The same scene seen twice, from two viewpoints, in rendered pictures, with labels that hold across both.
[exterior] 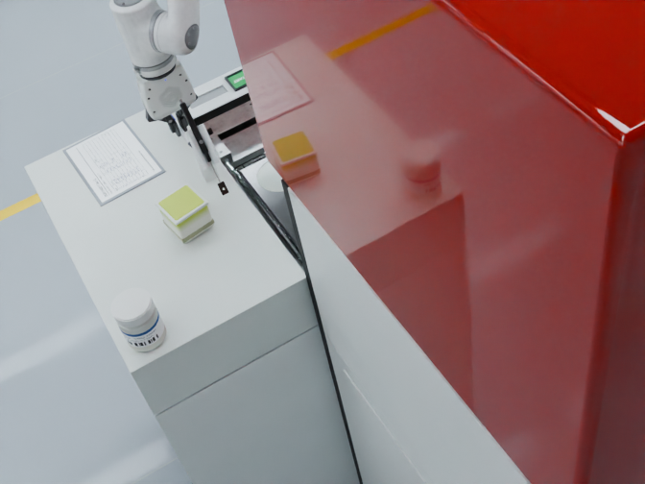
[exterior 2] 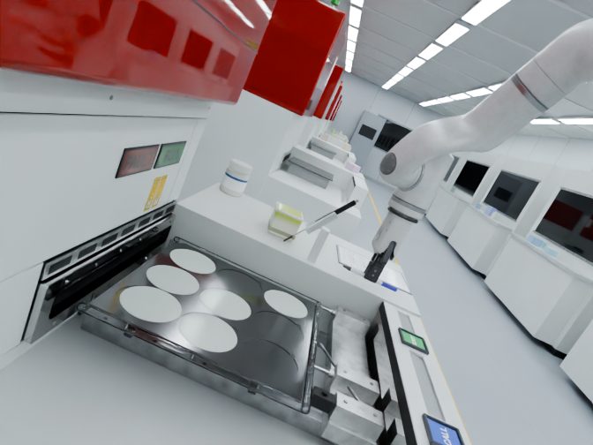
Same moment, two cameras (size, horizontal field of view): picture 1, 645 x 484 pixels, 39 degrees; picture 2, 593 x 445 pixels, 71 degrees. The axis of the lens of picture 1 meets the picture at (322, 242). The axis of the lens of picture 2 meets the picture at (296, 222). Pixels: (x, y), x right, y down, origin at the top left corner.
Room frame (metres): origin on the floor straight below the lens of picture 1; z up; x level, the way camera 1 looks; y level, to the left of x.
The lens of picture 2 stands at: (1.61, -0.73, 1.28)
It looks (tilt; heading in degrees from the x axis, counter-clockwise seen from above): 15 degrees down; 110
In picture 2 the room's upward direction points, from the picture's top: 25 degrees clockwise
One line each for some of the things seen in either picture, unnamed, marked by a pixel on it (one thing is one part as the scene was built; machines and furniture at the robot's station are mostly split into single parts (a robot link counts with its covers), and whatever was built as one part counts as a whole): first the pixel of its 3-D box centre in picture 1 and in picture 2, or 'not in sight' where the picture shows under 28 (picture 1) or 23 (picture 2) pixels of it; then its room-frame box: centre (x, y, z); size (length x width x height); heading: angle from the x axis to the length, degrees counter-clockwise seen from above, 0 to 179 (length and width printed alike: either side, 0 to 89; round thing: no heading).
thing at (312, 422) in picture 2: not in sight; (225, 381); (1.41, -0.18, 0.84); 0.50 x 0.02 x 0.03; 20
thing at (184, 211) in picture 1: (185, 214); (284, 222); (1.23, 0.24, 1.00); 0.07 x 0.07 x 0.07; 29
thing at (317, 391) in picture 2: not in sight; (321, 398); (1.56, -0.15, 0.90); 0.04 x 0.02 x 0.03; 20
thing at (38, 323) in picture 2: not in sight; (118, 260); (1.12, -0.17, 0.89); 0.44 x 0.02 x 0.10; 110
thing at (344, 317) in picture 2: (217, 150); (351, 320); (1.50, 0.18, 0.89); 0.08 x 0.03 x 0.03; 20
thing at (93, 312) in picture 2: not in sight; (193, 358); (1.38, -0.25, 0.90); 0.37 x 0.01 x 0.01; 20
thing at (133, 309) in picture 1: (138, 320); (236, 177); (0.99, 0.34, 1.01); 0.07 x 0.07 x 0.10
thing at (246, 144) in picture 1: (285, 127); (347, 371); (1.56, 0.02, 0.87); 0.36 x 0.08 x 0.03; 110
